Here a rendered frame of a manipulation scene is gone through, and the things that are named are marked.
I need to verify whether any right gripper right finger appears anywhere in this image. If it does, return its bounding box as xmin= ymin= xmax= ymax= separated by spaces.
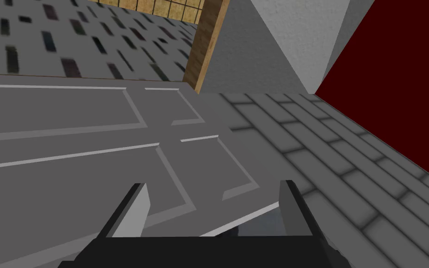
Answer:
xmin=279 ymin=180 xmax=324 ymax=237

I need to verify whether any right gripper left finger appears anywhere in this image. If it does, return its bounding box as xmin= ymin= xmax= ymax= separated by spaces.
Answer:
xmin=98 ymin=182 xmax=151 ymax=238

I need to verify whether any grey panelled door leaf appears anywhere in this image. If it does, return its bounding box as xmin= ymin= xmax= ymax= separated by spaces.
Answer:
xmin=0 ymin=73 xmax=286 ymax=268

